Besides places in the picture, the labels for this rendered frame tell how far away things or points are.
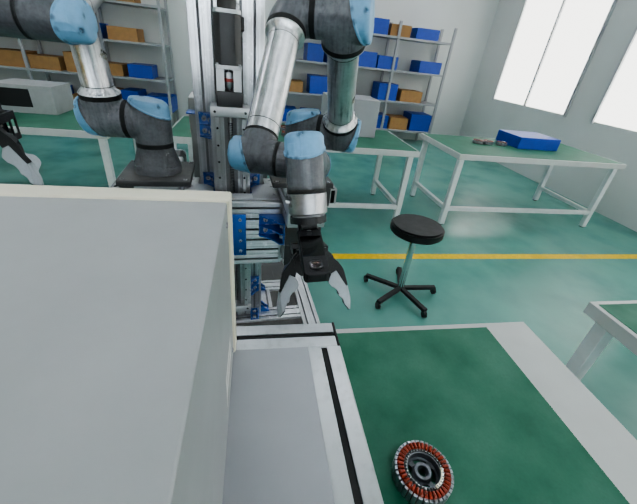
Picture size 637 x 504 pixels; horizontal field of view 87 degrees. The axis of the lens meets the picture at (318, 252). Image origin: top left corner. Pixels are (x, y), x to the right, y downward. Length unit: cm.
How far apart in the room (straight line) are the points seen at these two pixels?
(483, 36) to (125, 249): 813
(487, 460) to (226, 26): 134
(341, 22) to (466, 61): 726
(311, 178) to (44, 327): 49
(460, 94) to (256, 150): 757
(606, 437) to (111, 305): 106
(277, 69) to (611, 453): 113
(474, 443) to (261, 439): 61
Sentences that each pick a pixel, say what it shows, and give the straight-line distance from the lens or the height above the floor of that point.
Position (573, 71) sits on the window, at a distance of 643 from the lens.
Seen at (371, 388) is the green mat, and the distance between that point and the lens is 90.
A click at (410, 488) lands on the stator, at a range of 77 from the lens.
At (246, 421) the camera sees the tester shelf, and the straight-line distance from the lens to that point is 39.
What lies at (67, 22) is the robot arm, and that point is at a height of 145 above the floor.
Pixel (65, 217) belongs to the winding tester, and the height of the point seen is 132.
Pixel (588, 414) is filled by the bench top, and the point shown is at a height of 75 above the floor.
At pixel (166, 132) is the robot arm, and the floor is 117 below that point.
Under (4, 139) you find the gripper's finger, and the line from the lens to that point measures 86.
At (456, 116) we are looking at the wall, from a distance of 825.
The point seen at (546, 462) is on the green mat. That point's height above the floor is 75.
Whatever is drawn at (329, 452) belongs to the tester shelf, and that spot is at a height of 112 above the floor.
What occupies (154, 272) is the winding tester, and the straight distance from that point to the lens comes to 24.
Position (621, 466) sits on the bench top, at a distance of 108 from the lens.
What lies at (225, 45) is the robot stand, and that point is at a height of 143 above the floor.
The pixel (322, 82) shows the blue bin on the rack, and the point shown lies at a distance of 662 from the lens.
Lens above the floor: 145
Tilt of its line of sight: 31 degrees down
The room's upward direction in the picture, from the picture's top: 7 degrees clockwise
